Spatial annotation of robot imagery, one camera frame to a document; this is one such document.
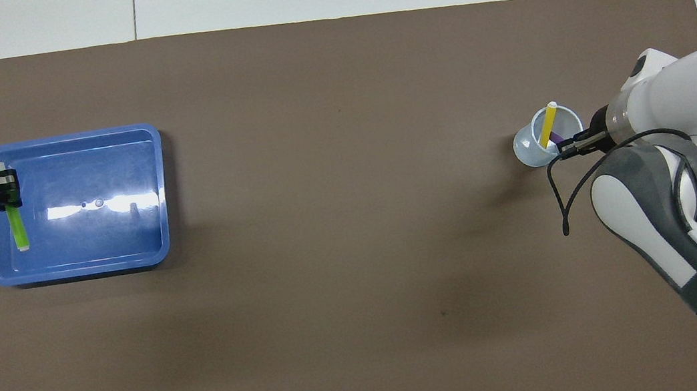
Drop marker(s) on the purple pen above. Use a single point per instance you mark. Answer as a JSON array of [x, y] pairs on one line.
[[556, 138]]

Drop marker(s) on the yellow pen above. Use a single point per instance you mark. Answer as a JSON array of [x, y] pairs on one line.
[[548, 125]]

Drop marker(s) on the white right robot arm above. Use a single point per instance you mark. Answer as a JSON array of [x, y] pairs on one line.
[[681, 111]]

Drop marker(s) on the brown table mat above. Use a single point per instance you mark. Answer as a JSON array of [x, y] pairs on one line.
[[361, 288]]

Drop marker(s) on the green pen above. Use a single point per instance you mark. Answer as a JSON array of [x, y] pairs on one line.
[[18, 229]]

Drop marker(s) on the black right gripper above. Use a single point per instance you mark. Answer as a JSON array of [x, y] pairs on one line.
[[602, 127]]

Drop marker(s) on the blue plastic tray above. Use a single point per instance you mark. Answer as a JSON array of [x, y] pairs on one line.
[[92, 246]]

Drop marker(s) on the translucent plastic cup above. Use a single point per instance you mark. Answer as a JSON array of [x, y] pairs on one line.
[[526, 155]]

